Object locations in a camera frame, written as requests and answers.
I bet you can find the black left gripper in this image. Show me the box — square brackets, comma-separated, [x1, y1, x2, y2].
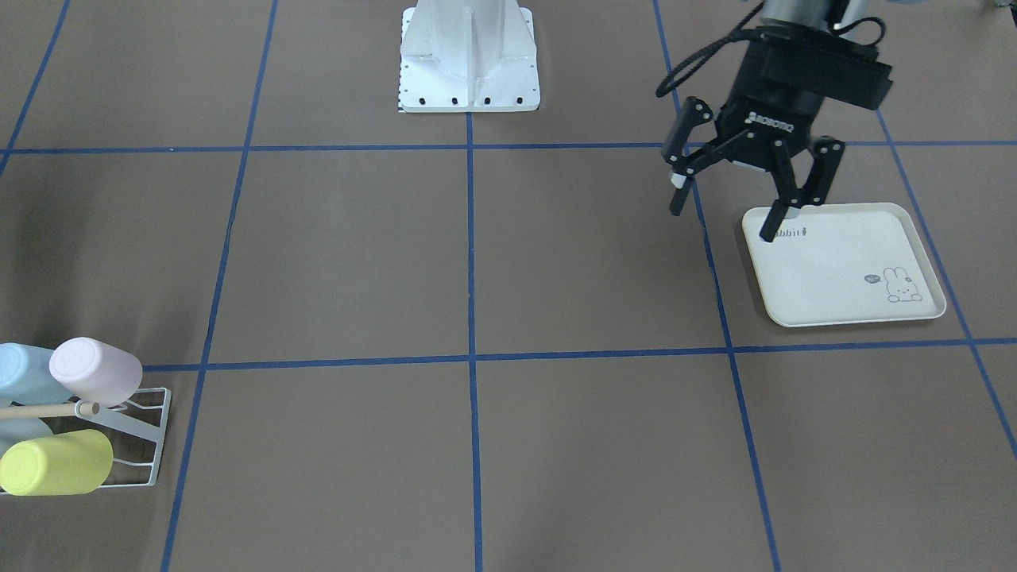
[661, 28, 892, 243]

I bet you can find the pink plastic cup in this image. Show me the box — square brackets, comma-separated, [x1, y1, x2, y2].
[48, 337, 143, 407]

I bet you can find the yellow plastic cup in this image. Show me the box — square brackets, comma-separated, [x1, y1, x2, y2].
[1, 428, 114, 497]

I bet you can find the light blue plastic cup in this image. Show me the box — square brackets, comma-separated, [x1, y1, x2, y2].
[1, 342, 72, 405]

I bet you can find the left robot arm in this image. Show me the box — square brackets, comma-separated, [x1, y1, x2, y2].
[656, 1, 892, 242]

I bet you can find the cream plastic tray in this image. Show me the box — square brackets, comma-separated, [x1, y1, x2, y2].
[741, 203, 947, 328]

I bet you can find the white wire cup rack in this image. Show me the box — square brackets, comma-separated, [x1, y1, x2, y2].
[2, 388, 172, 491]

